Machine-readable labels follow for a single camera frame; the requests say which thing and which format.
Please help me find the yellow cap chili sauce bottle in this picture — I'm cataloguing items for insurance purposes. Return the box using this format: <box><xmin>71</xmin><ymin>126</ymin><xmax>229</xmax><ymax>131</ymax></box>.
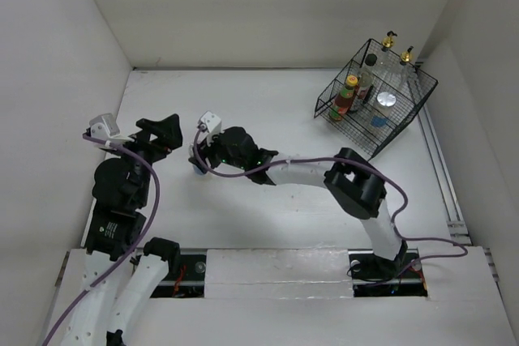
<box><xmin>329</xmin><ymin>75</ymin><xmax>358</xmax><ymax>122</ymax></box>

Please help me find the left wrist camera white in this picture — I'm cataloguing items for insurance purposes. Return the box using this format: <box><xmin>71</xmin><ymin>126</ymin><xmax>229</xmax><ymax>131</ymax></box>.
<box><xmin>83</xmin><ymin>113</ymin><xmax>122</xmax><ymax>145</ymax></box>

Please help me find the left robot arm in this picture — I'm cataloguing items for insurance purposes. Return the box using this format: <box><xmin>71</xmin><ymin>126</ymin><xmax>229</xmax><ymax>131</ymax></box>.
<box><xmin>42</xmin><ymin>113</ymin><xmax>183</xmax><ymax>345</ymax></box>

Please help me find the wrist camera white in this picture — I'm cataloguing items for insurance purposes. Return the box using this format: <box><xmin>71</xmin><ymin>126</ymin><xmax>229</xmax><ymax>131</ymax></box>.
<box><xmin>197</xmin><ymin>111</ymin><xmax>222</xmax><ymax>135</ymax></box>
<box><xmin>83</xmin><ymin>113</ymin><xmax>122</xmax><ymax>145</ymax></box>

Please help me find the black wire basket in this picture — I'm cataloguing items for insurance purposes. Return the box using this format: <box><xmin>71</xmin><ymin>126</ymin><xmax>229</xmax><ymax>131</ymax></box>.
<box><xmin>314</xmin><ymin>38</ymin><xmax>438</xmax><ymax>158</ymax></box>

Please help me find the metal base rail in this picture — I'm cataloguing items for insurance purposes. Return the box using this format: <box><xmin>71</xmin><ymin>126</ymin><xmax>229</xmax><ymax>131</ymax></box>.
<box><xmin>152</xmin><ymin>250</ymin><xmax>428</xmax><ymax>300</ymax></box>

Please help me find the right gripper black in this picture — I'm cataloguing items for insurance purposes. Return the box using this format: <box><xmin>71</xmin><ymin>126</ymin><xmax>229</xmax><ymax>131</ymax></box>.
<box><xmin>189</xmin><ymin>127</ymin><xmax>248</xmax><ymax>172</ymax></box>

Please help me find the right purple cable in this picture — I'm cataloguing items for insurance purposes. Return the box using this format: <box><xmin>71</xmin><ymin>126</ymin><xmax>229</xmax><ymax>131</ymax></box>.
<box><xmin>192</xmin><ymin>125</ymin><xmax>470</xmax><ymax>264</ymax></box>

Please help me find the white jar silver lid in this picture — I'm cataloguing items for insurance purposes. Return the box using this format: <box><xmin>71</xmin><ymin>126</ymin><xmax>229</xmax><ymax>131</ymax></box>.
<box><xmin>370</xmin><ymin>92</ymin><xmax>397</xmax><ymax>127</ymax></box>
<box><xmin>192</xmin><ymin>163</ymin><xmax>207</xmax><ymax>176</ymax></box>

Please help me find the dark sauce glass cruet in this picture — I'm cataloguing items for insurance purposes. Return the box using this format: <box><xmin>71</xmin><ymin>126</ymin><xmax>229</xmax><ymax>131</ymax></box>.
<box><xmin>397</xmin><ymin>46</ymin><xmax>414</xmax><ymax>91</ymax></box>

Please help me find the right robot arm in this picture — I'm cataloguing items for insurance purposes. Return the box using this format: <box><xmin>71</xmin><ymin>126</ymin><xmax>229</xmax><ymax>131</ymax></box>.
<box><xmin>189</xmin><ymin>126</ymin><xmax>407</xmax><ymax>280</ymax></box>

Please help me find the glass cruet gold cap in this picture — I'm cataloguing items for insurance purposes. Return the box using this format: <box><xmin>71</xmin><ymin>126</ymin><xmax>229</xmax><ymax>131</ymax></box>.
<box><xmin>375</xmin><ymin>31</ymin><xmax>397</xmax><ymax>80</ymax></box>

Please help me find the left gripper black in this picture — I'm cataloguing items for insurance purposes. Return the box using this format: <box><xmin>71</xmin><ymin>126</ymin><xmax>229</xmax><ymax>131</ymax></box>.
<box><xmin>108</xmin><ymin>113</ymin><xmax>182</xmax><ymax>205</ymax></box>

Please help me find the black cap red label bottle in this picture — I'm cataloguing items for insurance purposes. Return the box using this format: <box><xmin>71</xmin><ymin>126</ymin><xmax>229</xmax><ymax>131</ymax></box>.
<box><xmin>350</xmin><ymin>53</ymin><xmax>378</xmax><ymax>113</ymax></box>

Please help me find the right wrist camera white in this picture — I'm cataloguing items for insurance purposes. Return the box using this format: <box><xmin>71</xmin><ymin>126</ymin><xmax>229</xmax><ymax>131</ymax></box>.
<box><xmin>197</xmin><ymin>111</ymin><xmax>222</xmax><ymax>135</ymax></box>

